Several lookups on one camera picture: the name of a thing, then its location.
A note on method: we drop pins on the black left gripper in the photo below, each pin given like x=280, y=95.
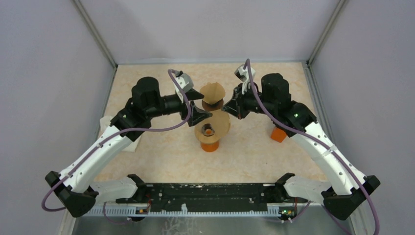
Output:
x=197, y=115

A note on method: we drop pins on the orange glass flask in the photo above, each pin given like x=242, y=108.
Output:
x=209, y=144

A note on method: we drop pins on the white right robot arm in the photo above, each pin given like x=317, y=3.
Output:
x=341, y=194

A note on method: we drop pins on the aluminium corner frame post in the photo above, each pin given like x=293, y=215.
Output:
x=327, y=30

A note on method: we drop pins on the brown paper coffee filter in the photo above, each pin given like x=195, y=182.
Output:
x=213, y=92

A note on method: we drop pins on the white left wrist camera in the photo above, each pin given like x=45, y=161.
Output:
x=184, y=81

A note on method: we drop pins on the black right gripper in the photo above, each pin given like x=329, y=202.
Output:
x=236, y=106

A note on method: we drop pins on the clear glass dripper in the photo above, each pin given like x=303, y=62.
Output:
x=207, y=130

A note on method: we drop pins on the left aluminium frame post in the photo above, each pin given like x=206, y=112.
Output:
x=88, y=22

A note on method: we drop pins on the coffee filter box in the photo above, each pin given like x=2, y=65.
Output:
x=278, y=135

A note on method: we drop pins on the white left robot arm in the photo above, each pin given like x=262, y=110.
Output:
x=75, y=186

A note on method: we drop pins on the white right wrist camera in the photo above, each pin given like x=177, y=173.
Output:
x=243, y=74

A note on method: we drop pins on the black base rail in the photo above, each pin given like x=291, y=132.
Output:
x=160, y=198

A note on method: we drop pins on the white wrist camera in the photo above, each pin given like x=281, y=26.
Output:
x=243, y=74
x=184, y=81

